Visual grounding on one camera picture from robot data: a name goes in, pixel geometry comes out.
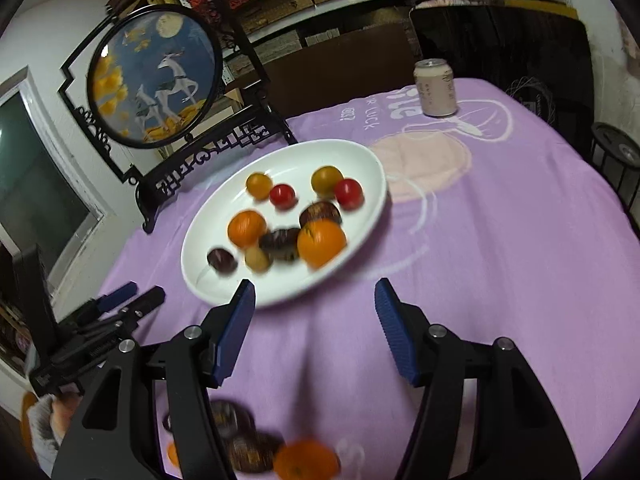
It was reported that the dark red cherry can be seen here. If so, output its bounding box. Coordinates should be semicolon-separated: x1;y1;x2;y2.
207;247;238;276

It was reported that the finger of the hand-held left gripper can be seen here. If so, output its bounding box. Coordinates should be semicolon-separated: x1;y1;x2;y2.
95;286;167;336
75;282;138;323

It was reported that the tan longan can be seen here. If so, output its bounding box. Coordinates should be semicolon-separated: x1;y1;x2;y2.
244;246;273;273

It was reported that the person's left hand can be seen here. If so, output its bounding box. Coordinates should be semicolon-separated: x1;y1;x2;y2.
52;392;86;441

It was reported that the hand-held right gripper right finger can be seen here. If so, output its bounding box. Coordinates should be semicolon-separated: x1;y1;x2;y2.
374;277;583;480

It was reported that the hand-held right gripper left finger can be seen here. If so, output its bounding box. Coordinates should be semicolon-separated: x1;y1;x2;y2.
52;279;257;480

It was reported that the white oval plate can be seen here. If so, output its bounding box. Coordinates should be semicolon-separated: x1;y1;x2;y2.
180;139;388;308

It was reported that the smooth orange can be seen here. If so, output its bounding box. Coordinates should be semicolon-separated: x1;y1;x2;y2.
227;210;267;248

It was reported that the dark purple plum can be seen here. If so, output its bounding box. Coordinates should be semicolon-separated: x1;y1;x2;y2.
299;201;343;228

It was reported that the large mandarin orange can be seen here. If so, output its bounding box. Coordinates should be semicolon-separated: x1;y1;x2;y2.
297;220;347;269

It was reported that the black stool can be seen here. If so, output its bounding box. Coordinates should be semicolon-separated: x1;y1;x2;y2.
590;122;640;211

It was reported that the red cherry tomato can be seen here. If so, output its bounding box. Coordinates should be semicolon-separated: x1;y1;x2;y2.
334;179;364;211
270;184;296;210

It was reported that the black chair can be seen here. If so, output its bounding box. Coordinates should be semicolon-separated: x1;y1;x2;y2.
410;5;596;126

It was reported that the dark wrinkled passion fruit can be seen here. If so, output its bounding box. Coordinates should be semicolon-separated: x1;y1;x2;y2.
259;228;302;262

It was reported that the dark smooth passion fruit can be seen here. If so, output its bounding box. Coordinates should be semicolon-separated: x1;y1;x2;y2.
162;400;256;441
225;432;286;476

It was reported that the window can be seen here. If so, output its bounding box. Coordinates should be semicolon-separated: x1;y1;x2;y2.
0;67;116;286

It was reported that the round deer table screen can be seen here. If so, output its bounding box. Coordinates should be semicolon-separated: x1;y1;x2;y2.
57;0;298;235

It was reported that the purple printed tablecloth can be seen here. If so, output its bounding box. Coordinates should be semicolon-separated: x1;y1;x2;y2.
97;77;640;480

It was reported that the pale drink can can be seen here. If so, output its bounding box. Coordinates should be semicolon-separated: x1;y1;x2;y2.
414;59;457;118

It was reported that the round yellow-orange kumquat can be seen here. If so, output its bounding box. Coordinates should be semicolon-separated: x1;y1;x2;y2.
246;172;273;198
311;166;345;197

